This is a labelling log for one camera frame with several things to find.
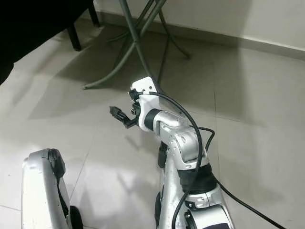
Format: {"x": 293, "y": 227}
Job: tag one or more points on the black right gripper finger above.
{"x": 120, "y": 114}

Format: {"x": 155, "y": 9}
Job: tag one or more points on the black tablecloth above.
{"x": 33, "y": 24}

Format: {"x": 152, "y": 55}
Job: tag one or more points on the dark metal folding table frame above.
{"x": 136, "y": 43}

